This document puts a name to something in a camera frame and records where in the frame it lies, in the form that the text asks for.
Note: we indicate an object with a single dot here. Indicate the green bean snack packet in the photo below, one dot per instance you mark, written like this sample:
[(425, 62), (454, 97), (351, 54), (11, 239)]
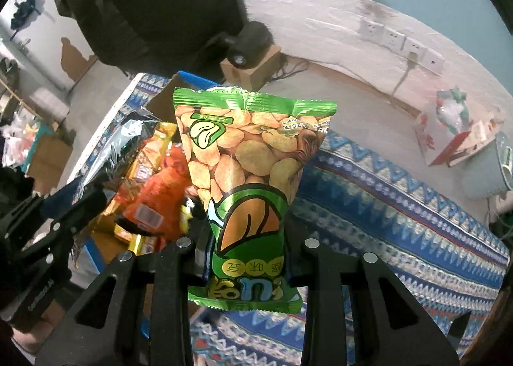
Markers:
[(240, 173)]

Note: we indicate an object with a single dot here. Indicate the orange red snack packet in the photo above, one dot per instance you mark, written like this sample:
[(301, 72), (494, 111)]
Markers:
[(160, 197)]

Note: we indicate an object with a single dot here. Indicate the red and white carton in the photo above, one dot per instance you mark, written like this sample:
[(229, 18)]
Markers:
[(437, 145)]

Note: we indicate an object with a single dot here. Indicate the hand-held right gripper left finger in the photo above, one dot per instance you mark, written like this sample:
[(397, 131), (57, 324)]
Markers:
[(176, 265)]

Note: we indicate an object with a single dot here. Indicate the white flat carton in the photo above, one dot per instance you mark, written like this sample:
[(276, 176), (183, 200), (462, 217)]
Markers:
[(477, 137)]

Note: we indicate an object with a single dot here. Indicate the dark hanging clothes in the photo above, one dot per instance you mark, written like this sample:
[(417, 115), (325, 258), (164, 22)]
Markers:
[(26, 11)]

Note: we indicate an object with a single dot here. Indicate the black cylindrical device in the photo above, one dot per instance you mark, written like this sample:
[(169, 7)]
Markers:
[(250, 43)]

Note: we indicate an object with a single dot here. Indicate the white radiator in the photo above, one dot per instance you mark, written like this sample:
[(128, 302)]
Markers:
[(48, 104)]

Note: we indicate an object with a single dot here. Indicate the green white plastic wrap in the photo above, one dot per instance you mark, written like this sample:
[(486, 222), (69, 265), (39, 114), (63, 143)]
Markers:
[(451, 107)]

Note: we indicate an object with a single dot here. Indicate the cardboard box with blue rim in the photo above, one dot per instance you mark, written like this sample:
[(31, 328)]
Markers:
[(162, 105)]

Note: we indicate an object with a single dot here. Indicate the person's left hand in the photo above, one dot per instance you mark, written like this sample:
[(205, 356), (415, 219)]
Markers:
[(32, 338)]

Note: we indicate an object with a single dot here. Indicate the grey trash bin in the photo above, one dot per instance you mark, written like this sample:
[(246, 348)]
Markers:
[(487, 173)]

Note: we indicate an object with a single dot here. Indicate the cardboard carton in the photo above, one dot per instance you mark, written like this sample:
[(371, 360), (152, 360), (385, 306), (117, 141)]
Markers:
[(44, 157)]

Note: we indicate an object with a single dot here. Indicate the small cardboard box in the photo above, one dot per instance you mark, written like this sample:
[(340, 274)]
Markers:
[(256, 71)]

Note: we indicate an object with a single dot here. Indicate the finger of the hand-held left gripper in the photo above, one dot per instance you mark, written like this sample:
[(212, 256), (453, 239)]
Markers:
[(74, 201), (68, 233)]

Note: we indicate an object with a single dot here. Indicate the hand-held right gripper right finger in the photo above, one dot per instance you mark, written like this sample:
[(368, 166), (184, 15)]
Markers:
[(320, 265)]

